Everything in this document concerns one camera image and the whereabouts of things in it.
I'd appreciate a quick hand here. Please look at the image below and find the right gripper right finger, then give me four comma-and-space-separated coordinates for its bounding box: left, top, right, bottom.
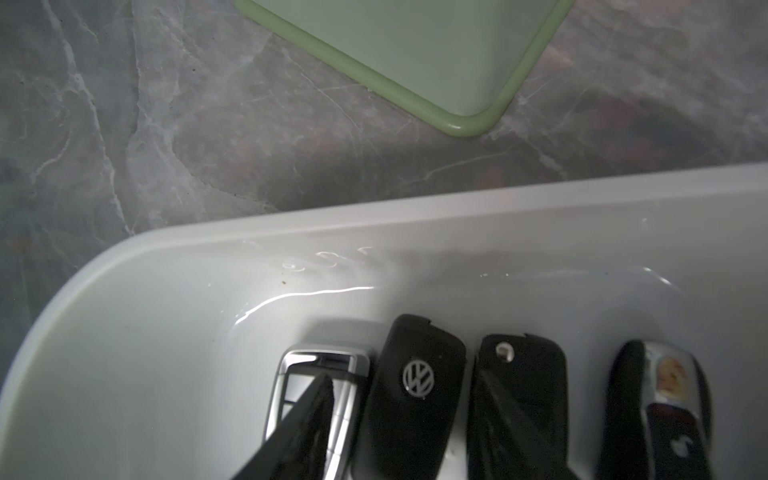
467, 369, 576, 479

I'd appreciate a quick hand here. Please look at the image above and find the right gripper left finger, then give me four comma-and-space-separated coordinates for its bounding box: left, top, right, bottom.
234, 374, 334, 480

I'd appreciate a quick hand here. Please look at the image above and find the silver trimmed car key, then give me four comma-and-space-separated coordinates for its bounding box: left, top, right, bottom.
264, 344, 371, 479

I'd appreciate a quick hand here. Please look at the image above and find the black car key top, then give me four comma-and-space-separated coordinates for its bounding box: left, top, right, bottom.
470, 334, 569, 463

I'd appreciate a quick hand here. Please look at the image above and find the black VW car key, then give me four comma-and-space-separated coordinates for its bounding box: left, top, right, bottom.
350, 314, 466, 479

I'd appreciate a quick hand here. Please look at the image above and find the white storage box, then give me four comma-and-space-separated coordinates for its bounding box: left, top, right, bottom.
1, 164, 767, 479

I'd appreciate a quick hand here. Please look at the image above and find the black slim car key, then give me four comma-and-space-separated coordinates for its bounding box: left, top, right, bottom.
595, 340, 715, 479

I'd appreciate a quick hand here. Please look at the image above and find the green tissue box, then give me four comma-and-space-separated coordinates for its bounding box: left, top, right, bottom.
235, 0, 573, 137

